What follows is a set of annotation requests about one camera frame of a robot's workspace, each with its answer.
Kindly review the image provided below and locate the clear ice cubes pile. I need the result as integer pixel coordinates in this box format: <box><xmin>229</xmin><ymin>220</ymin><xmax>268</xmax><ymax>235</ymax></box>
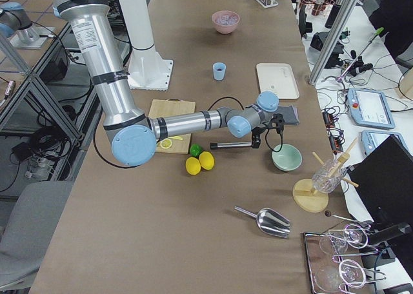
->
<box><xmin>214</xmin><ymin>14</ymin><xmax>239</xmax><ymax>26</ymax></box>

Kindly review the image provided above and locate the lower yellow lemon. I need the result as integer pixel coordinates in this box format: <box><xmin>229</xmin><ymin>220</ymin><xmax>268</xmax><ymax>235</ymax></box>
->
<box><xmin>185</xmin><ymin>157</ymin><xmax>201</xmax><ymax>175</ymax></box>

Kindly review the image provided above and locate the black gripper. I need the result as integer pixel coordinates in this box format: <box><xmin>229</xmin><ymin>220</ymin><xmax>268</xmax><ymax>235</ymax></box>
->
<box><xmin>252</xmin><ymin>113</ymin><xmax>285</xmax><ymax>149</ymax></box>

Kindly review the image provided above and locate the wooden cup stand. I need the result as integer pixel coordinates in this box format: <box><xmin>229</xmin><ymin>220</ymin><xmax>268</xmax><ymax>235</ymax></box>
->
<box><xmin>293</xmin><ymin>138</ymin><xmax>359</xmax><ymax>213</ymax></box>

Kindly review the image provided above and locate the light blue cup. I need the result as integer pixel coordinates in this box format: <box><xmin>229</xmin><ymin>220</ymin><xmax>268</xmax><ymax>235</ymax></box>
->
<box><xmin>212</xmin><ymin>62</ymin><xmax>227</xmax><ymax>81</ymax></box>

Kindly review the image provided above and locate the cream rabbit tray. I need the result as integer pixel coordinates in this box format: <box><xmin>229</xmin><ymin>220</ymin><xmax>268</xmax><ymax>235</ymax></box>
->
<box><xmin>256</xmin><ymin>63</ymin><xmax>299</xmax><ymax>100</ymax></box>

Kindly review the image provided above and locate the yellow lemon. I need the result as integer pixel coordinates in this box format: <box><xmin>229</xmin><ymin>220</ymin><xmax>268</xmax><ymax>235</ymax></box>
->
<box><xmin>185</xmin><ymin>157</ymin><xmax>201</xmax><ymax>175</ymax></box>
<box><xmin>198</xmin><ymin>151</ymin><xmax>215</xmax><ymax>170</ymax></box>

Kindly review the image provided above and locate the upper yellow lemon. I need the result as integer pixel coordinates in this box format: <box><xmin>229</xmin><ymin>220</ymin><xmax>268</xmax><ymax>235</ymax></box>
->
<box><xmin>198</xmin><ymin>151</ymin><xmax>215</xmax><ymax>170</ymax></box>

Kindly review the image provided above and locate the steel muddler black tip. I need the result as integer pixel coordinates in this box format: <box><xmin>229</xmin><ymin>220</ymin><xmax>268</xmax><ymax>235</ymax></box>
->
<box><xmin>210</xmin><ymin>142</ymin><xmax>252</xmax><ymax>150</ymax></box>

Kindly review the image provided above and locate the black wire glass rack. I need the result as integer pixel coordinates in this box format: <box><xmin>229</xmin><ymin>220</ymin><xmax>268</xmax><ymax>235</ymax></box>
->
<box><xmin>303</xmin><ymin>223</ymin><xmax>387</xmax><ymax>293</ymax></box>

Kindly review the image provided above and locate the grey folded cloth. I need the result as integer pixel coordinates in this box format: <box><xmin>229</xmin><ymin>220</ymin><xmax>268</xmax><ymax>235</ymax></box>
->
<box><xmin>276</xmin><ymin>105</ymin><xmax>299</xmax><ymax>125</ymax></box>

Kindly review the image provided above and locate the bamboo cutting board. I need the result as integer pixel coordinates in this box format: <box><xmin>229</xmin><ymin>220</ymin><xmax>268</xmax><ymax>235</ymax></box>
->
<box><xmin>148</xmin><ymin>99</ymin><xmax>196</xmax><ymax>154</ymax></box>

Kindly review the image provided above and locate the clear glass on stand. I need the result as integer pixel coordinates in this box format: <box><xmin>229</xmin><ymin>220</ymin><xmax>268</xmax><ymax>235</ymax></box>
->
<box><xmin>312</xmin><ymin>159</ymin><xmax>347</xmax><ymax>193</ymax></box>

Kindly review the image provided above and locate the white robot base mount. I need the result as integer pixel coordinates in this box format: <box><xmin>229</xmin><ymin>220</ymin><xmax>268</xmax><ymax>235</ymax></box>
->
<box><xmin>119</xmin><ymin>0</ymin><xmax>173</xmax><ymax>91</ymax></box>

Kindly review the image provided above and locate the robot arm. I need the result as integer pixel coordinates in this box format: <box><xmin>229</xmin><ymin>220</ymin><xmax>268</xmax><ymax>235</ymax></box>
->
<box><xmin>54</xmin><ymin>0</ymin><xmax>279</xmax><ymax>166</ymax></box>
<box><xmin>1</xmin><ymin>2</ymin><xmax>46</xmax><ymax>50</ymax></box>

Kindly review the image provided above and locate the light green bowl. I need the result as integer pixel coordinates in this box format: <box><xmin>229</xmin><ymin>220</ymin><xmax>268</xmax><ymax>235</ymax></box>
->
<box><xmin>272</xmin><ymin>144</ymin><xmax>303</xmax><ymax>172</ymax></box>

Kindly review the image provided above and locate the green lime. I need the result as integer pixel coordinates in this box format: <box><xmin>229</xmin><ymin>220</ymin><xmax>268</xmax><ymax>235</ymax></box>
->
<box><xmin>190</xmin><ymin>144</ymin><xmax>203</xmax><ymax>158</ymax></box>

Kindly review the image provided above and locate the steel ice scoop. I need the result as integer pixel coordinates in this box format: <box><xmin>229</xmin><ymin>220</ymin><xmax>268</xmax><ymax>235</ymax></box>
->
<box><xmin>234</xmin><ymin>206</ymin><xmax>291</xmax><ymax>239</ymax></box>

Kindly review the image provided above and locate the pink bowl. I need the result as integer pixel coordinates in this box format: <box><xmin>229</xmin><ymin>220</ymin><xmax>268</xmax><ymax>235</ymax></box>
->
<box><xmin>211</xmin><ymin>10</ymin><xmax>240</xmax><ymax>35</ymax></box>

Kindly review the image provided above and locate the upper lemon slice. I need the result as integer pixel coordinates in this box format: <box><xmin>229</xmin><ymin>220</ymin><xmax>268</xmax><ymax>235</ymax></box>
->
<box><xmin>160</xmin><ymin>138</ymin><xmax>173</xmax><ymax>150</ymax></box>

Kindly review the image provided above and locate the aluminium frame post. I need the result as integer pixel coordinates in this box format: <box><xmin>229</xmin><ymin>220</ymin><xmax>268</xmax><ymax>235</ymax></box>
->
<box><xmin>308</xmin><ymin>0</ymin><xmax>358</xmax><ymax>86</ymax></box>

